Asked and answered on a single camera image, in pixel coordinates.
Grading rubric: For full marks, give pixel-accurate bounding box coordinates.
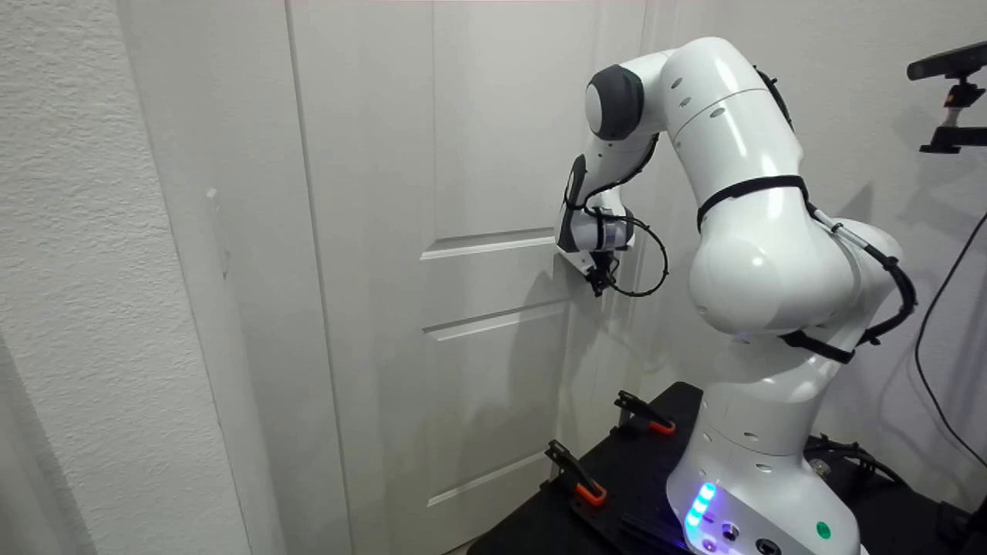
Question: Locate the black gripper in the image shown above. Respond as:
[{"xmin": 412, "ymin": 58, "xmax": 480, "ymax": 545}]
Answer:
[{"xmin": 584, "ymin": 244, "xmax": 620, "ymax": 302}]

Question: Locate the white panel door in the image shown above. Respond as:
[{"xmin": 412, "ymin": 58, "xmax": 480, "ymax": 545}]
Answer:
[{"xmin": 287, "ymin": 0, "xmax": 672, "ymax": 555}]

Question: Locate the black clamp with orange tip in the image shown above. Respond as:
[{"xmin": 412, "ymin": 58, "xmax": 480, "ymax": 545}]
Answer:
[
  {"xmin": 612, "ymin": 389, "xmax": 678, "ymax": 439},
  {"xmin": 543, "ymin": 439, "xmax": 612, "ymax": 507}
]

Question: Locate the black robot cart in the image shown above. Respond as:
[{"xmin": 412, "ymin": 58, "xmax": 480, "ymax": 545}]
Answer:
[{"xmin": 465, "ymin": 379, "xmax": 987, "ymax": 555}]

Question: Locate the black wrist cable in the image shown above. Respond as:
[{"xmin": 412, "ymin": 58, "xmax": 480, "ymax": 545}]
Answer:
[{"xmin": 581, "ymin": 202, "xmax": 672, "ymax": 302}]

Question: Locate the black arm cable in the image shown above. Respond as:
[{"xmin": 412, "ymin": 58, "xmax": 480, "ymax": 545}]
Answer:
[{"xmin": 694, "ymin": 173, "xmax": 987, "ymax": 473}]

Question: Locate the black camera on stand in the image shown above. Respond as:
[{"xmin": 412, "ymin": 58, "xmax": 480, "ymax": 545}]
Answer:
[{"xmin": 904, "ymin": 41, "xmax": 987, "ymax": 156}]

